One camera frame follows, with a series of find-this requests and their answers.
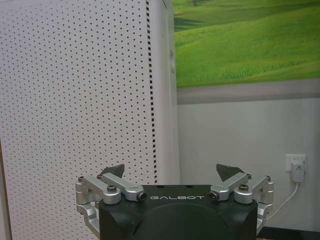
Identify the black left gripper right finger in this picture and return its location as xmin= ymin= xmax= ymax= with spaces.
xmin=208 ymin=163 xmax=275 ymax=236

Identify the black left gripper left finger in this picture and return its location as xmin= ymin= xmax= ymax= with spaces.
xmin=75 ymin=163 xmax=148 ymax=239

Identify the white plug-in power adapter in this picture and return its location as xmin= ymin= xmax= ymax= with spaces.
xmin=290 ymin=160 xmax=305 ymax=184

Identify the white perforated metal shelf panel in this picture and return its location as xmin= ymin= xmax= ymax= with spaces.
xmin=0 ymin=0 xmax=181 ymax=240

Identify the white power cable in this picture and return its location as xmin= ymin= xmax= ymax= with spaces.
xmin=265 ymin=181 xmax=300 ymax=221

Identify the white wall power socket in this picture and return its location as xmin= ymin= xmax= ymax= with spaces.
xmin=285 ymin=153 xmax=307 ymax=173

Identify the green meadow wall poster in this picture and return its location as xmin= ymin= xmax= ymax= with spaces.
xmin=170 ymin=0 xmax=320 ymax=89

